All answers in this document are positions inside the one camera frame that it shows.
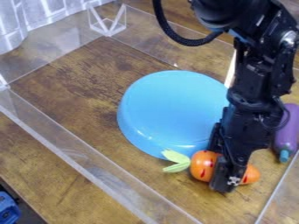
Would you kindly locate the orange toy carrot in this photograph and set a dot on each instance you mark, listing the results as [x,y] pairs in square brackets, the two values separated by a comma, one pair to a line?
[201,163]

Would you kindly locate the purple toy eggplant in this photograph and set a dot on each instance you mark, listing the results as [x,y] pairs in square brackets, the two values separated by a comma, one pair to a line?
[287,136]

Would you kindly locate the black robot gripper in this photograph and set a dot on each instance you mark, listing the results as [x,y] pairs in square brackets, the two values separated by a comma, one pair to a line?
[242,132]

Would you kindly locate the blue upturned plastic bowl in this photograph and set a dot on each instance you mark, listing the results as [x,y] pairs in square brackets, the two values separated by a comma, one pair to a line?
[169,110]

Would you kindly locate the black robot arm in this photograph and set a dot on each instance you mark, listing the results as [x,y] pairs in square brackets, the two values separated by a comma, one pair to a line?
[266,40]

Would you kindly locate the white translucent curtain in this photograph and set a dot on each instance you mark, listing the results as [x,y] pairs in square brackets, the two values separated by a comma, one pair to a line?
[26,15]

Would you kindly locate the clear acrylic enclosure wall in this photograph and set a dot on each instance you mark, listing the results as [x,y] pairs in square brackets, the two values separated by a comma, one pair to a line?
[65,155]

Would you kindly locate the blue object at corner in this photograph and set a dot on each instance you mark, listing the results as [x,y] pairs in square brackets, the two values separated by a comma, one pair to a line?
[10,211]

